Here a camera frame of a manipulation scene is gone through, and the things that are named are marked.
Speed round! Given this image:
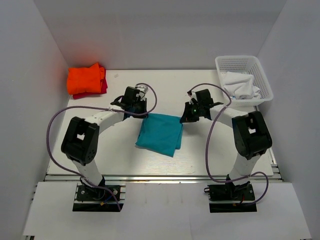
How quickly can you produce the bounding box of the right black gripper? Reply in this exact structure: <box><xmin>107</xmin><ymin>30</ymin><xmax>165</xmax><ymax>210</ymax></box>
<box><xmin>180</xmin><ymin>101</ymin><xmax>204</xmax><ymax>123</ymax></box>

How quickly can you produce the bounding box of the teal t-shirt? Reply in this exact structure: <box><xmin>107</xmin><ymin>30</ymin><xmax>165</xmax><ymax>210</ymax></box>
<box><xmin>135</xmin><ymin>113</ymin><xmax>183</xmax><ymax>157</ymax></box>

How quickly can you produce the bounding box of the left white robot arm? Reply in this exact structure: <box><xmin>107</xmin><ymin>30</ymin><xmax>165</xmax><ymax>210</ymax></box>
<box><xmin>61</xmin><ymin>84</ymin><xmax>149</xmax><ymax>200</ymax></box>

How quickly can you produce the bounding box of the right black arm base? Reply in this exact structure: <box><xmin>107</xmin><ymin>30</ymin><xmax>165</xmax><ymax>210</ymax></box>
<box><xmin>203</xmin><ymin>182</ymin><xmax>257</xmax><ymax>213</ymax></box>

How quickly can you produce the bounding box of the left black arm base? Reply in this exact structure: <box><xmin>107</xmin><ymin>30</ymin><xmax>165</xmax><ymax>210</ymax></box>
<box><xmin>72</xmin><ymin>180</ymin><xmax>126</xmax><ymax>213</ymax></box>

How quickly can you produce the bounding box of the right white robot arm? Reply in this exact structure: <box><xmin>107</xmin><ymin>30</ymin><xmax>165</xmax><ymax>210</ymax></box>
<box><xmin>180</xmin><ymin>89</ymin><xmax>272</xmax><ymax>200</ymax></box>

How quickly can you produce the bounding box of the red folded t-shirt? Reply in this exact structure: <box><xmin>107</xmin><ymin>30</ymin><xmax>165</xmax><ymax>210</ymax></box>
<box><xmin>72</xmin><ymin>65</ymin><xmax>108</xmax><ymax>100</ymax></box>

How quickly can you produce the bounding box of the white crumpled t-shirt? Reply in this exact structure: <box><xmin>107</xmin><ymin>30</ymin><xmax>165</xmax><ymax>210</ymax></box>
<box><xmin>222</xmin><ymin>71</ymin><xmax>261</xmax><ymax>100</ymax></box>

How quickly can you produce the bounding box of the orange folded t-shirt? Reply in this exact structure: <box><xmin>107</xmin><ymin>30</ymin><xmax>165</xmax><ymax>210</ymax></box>
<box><xmin>66</xmin><ymin>62</ymin><xmax>106</xmax><ymax>95</ymax></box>

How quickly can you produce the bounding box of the white plastic basket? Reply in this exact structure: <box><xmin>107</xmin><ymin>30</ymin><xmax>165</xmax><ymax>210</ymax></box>
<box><xmin>215</xmin><ymin>55</ymin><xmax>274</xmax><ymax>108</ymax></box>

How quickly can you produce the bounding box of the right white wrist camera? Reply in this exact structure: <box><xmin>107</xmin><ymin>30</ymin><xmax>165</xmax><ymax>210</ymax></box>
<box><xmin>187</xmin><ymin>90</ymin><xmax>198</xmax><ymax>105</ymax></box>

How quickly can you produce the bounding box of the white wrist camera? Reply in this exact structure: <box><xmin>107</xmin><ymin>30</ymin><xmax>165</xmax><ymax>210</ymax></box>
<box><xmin>135</xmin><ymin>84</ymin><xmax>149</xmax><ymax>98</ymax></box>
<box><xmin>187</xmin><ymin>90</ymin><xmax>198</xmax><ymax>105</ymax></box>

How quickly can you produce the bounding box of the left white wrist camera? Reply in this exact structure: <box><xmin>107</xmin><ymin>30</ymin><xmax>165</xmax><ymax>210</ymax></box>
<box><xmin>135</xmin><ymin>84</ymin><xmax>149</xmax><ymax>98</ymax></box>

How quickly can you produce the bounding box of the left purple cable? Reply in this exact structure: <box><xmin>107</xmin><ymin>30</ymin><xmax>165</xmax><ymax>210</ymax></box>
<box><xmin>46</xmin><ymin>82</ymin><xmax>158</xmax><ymax>211</ymax></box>

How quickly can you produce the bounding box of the purple cable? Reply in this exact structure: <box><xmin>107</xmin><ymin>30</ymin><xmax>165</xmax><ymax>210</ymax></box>
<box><xmin>46</xmin><ymin>82</ymin><xmax>158</xmax><ymax>211</ymax></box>
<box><xmin>187</xmin><ymin>83</ymin><xmax>270</xmax><ymax>207</ymax></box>

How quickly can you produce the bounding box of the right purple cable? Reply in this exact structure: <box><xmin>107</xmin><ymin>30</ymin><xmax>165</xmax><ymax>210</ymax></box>
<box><xmin>187</xmin><ymin>83</ymin><xmax>270</xmax><ymax>207</ymax></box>

